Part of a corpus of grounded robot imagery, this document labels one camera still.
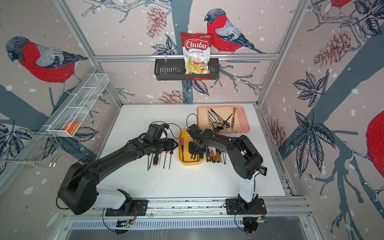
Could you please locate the black yellow deli screwdriver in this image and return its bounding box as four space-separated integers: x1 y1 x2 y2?
147 153 151 171

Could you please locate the pink plastic tray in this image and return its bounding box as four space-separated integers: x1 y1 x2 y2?
196 104 251 134

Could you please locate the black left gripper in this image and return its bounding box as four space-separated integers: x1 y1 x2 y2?
152 137 180 151

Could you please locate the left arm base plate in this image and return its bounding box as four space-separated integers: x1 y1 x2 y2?
105 200 149 217

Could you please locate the yellow plastic storage box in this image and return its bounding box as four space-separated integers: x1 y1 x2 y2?
178 129 206 166

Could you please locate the white wire mesh shelf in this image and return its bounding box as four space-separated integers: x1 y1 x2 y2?
47 73 110 138

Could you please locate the large black yellow-capped screwdriver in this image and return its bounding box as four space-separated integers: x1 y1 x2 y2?
169 151 174 170

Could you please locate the beige cloth on tray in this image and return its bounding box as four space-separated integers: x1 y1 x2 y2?
199 106 242 133

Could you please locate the Chuba cassava chips bag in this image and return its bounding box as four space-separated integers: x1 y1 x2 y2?
181 32 212 75

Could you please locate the orange item in shelf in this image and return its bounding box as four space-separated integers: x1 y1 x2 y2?
63 121 80 135

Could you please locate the black orange-tipped screwdriver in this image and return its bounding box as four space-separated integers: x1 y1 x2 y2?
153 152 160 166

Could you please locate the black wire wall basket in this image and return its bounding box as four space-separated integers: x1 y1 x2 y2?
155 58 220 81

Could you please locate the black spoon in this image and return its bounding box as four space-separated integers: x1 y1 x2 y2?
208 112 220 133

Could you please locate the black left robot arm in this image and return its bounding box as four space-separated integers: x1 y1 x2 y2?
57 138 179 215

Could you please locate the slim orange black screwdriver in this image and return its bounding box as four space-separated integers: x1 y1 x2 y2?
211 150 216 163

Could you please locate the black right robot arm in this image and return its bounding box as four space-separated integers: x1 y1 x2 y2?
187 124 268 204

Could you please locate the pink handled screwdriver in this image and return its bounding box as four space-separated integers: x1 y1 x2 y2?
180 138 184 162

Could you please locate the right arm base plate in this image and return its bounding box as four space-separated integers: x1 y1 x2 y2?
225 198 267 215

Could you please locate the large orange black screwdriver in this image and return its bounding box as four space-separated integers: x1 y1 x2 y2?
163 151 169 169

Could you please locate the purple handled knife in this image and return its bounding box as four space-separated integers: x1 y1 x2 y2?
231 107 237 131

